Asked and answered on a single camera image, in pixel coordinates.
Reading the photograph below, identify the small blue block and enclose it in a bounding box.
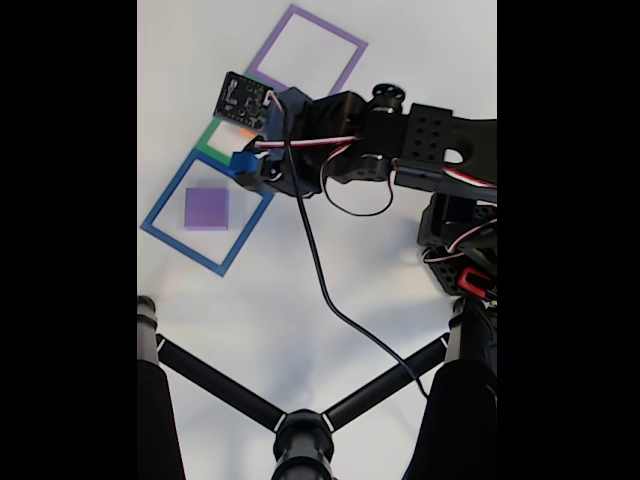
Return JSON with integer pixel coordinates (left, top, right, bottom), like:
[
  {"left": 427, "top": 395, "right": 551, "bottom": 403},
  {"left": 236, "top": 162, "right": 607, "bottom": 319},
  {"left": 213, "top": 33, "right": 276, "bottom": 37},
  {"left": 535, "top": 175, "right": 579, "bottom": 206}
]
[{"left": 229, "top": 149, "right": 262, "bottom": 177}]

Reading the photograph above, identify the large purple block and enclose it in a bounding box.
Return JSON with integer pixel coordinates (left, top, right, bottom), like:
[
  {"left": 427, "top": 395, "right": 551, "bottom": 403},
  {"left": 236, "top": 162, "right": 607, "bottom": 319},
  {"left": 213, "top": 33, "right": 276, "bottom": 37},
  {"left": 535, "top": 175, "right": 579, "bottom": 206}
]
[{"left": 183, "top": 187, "right": 230, "bottom": 231}]

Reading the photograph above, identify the red clamp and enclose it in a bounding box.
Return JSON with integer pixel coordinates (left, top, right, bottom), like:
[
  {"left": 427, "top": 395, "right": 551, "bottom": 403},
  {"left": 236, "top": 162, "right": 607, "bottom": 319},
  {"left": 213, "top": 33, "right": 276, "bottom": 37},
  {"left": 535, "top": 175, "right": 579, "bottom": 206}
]
[{"left": 458, "top": 268, "right": 494, "bottom": 296}]

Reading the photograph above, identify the black tripod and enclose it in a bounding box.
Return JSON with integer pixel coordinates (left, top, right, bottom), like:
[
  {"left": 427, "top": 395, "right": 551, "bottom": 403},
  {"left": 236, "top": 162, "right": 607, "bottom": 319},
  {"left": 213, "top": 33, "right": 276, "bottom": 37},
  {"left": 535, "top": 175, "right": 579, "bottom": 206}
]
[{"left": 137, "top": 294, "right": 498, "bottom": 480}]

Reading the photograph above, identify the red white servo wire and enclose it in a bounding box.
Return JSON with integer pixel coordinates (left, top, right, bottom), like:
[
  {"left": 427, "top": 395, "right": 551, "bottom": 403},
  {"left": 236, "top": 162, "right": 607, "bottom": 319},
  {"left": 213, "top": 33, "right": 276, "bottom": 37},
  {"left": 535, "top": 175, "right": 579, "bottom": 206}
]
[{"left": 242, "top": 134, "right": 396, "bottom": 217}]

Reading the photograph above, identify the green square frame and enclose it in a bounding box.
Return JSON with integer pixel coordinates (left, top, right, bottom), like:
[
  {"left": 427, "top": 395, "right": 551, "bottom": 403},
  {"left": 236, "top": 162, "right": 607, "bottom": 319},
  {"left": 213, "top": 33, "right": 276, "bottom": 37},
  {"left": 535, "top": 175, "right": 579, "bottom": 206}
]
[{"left": 193, "top": 73, "right": 261, "bottom": 169}]

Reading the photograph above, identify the camera board with blue mount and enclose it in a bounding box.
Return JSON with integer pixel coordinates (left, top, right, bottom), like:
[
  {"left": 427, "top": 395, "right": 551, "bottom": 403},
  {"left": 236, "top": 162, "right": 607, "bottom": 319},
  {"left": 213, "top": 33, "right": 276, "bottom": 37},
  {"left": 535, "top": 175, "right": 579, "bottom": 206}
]
[{"left": 213, "top": 71, "right": 314, "bottom": 144}]

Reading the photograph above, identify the black cable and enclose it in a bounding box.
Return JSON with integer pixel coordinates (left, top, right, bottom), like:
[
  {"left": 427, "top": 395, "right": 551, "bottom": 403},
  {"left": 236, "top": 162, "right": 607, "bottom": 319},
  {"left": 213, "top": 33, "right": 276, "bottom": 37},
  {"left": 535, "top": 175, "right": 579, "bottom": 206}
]
[{"left": 282, "top": 97, "right": 431, "bottom": 401}]

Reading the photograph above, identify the blue square frame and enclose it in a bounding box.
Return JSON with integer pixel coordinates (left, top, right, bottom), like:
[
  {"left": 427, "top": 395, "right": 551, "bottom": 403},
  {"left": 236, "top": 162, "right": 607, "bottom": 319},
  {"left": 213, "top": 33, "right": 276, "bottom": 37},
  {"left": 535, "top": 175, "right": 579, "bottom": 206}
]
[{"left": 139, "top": 148, "right": 276, "bottom": 279}]

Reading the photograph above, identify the purple square frame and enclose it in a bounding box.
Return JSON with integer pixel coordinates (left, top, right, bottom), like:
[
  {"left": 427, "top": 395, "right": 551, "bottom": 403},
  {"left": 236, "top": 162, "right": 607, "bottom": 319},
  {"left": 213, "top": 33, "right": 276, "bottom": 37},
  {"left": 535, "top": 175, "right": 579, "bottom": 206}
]
[{"left": 247, "top": 3, "right": 370, "bottom": 97}]

